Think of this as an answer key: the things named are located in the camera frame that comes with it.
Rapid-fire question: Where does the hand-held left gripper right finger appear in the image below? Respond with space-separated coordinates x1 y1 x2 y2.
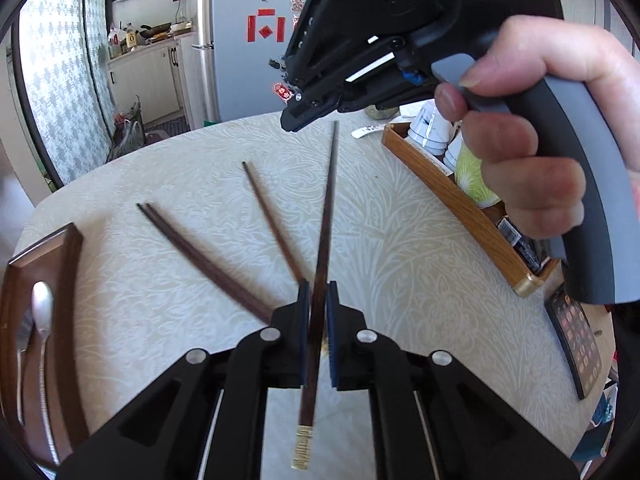
325 280 581 480

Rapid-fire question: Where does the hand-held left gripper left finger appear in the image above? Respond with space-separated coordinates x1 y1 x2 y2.
57 280 311 480

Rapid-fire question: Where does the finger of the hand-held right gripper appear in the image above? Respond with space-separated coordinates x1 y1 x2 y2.
280 79 436 133
269 7 407 93

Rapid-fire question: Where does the dark wooden chopstick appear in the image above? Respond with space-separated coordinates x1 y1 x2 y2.
241 161 308 285
136 203 273 325
291 120 341 471
143 202 277 318

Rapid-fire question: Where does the dark brown wooden tray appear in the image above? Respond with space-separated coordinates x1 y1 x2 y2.
0 222 92 468

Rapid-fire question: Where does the large metal spoon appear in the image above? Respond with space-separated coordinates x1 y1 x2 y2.
30 280 62 466

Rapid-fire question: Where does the small pointed metal spoon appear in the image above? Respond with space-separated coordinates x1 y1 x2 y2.
14 305 33 428

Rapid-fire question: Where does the person's right hand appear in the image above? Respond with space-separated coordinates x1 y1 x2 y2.
434 14 640 241

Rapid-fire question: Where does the white ceramic spoon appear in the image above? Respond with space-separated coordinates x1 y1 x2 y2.
351 122 396 139

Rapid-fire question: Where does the red paper sticker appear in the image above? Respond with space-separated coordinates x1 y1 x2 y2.
247 8 287 43

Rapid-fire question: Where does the grey round stone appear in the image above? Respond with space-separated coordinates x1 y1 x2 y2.
365 104 401 122

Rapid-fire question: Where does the silver refrigerator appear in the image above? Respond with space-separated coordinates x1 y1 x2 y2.
192 0 323 123

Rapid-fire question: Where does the light wooden tray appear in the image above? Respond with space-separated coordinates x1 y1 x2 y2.
382 121 562 297

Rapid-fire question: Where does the white kitchen cabinet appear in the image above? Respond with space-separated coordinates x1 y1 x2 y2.
106 35 198 126

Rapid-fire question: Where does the green ceramic cup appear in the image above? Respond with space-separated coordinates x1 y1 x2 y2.
452 142 502 209

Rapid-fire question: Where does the grey plastic bag bundle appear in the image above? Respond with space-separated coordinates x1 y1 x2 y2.
112 95 148 158

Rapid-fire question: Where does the dark small packet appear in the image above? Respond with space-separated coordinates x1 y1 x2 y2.
495 215 551 273

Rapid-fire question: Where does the black smartphone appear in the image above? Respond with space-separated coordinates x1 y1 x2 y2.
544 284 605 402

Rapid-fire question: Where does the patterned sliding door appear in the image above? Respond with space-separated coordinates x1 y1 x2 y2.
17 0 117 187

